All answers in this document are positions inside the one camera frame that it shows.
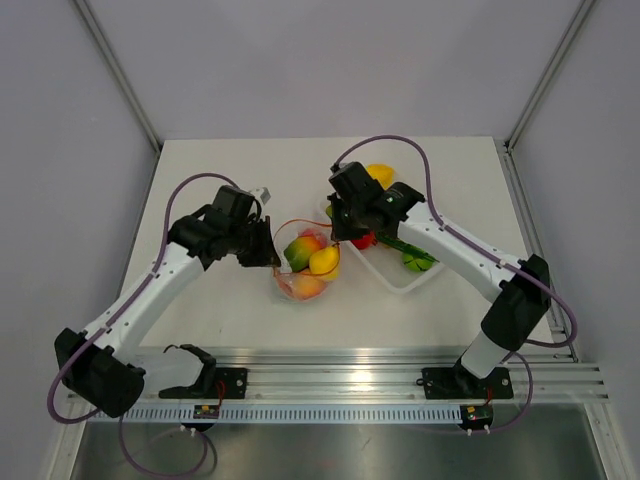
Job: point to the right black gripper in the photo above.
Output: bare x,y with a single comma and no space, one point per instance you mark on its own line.
340,232

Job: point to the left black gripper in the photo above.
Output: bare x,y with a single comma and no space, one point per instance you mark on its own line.
266,255

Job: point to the clear zip bag orange zipper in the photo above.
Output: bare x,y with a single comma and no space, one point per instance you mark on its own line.
288,232

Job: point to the orange green mango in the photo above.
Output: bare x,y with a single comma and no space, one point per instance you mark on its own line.
299,251

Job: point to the peach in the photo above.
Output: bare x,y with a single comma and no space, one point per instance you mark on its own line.
305,287

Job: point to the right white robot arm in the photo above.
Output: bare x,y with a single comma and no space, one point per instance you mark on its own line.
515,289

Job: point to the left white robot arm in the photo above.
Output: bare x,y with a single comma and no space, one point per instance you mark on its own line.
96,363

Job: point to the red apple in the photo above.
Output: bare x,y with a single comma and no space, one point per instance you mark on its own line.
364,242

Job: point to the white plastic basket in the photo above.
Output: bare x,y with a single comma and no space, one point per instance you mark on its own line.
385,264

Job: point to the yellow bell pepper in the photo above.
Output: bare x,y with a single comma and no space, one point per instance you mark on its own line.
382,173

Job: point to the green chives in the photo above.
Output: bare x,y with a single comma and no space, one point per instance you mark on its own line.
404,248

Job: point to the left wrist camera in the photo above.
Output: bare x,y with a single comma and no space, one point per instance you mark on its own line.
261,194

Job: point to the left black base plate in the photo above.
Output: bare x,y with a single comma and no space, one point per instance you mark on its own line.
224,382

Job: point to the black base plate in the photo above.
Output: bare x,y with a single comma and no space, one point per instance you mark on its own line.
449,383
224,382

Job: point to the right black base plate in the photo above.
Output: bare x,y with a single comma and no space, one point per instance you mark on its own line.
449,383

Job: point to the left frame post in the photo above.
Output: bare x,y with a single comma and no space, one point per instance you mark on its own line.
90,21

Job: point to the frame post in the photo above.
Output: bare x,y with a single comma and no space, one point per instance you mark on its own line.
560,54
90,21

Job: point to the white slotted cable duct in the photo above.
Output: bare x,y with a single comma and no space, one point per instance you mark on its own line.
295,414

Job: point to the aluminium rail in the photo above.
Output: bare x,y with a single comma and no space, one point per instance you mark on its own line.
389,375

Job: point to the right frame post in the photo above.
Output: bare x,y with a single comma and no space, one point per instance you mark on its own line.
560,54

